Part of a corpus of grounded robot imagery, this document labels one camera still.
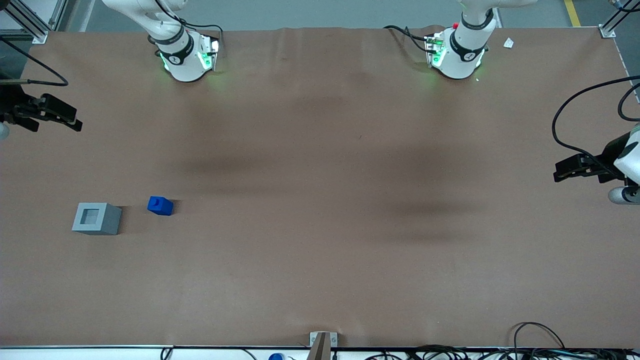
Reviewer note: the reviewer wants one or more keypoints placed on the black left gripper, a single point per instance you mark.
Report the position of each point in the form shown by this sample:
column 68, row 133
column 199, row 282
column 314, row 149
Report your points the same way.
column 608, row 155

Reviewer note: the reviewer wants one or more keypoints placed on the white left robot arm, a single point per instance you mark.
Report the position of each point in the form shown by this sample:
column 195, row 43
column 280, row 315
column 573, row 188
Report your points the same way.
column 462, row 57

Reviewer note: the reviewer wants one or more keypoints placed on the white paper scrap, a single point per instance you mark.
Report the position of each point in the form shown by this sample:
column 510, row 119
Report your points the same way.
column 508, row 43

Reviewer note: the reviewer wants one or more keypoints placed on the blue round cap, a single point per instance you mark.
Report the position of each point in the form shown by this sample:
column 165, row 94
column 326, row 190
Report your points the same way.
column 276, row 357

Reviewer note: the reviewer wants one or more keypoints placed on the blue plastic block part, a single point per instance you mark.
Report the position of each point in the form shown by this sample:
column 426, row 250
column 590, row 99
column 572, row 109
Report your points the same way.
column 160, row 206

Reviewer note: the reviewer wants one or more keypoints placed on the yellow floor tape strip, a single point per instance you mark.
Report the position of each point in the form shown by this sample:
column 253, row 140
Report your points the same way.
column 572, row 12

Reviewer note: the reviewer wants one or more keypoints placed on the brown paper table cover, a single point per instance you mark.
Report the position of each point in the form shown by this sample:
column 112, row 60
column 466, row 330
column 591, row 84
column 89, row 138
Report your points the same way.
column 320, row 250

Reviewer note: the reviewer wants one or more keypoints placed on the aluminium frame post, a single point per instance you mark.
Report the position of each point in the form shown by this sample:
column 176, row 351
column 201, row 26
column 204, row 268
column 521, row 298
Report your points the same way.
column 35, row 25
column 612, row 22

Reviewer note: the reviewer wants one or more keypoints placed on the metal bracket with brown post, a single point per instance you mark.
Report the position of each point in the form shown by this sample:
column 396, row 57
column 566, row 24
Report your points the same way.
column 322, row 341

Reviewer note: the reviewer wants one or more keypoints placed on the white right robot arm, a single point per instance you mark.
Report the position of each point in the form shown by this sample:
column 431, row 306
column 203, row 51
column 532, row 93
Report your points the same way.
column 182, row 62

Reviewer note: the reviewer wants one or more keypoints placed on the gray square socket base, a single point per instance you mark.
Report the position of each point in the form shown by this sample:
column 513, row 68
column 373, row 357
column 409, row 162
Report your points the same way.
column 102, row 225

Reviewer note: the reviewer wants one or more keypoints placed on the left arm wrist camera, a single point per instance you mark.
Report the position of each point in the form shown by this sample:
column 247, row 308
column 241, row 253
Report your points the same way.
column 622, row 195

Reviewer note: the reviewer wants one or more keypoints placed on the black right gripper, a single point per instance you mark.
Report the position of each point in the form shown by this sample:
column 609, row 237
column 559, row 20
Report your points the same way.
column 10, row 106

